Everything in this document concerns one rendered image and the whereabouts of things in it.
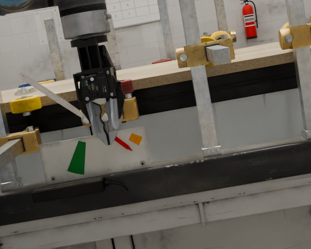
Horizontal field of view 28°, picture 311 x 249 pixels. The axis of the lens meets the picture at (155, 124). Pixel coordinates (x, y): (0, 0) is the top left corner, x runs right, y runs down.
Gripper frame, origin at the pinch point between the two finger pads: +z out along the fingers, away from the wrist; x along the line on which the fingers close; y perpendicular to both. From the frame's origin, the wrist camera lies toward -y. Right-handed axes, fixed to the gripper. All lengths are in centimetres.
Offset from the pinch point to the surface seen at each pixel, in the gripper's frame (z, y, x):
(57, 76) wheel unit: -11, -134, -33
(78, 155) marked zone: 6.3, -25.1, -11.1
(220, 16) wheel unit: -24, -135, 38
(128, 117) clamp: -0.8, -25.1, 2.5
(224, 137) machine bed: 12, -48, 26
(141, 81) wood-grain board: -7.5, -46.3, 6.0
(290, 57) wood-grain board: -7, -47, 47
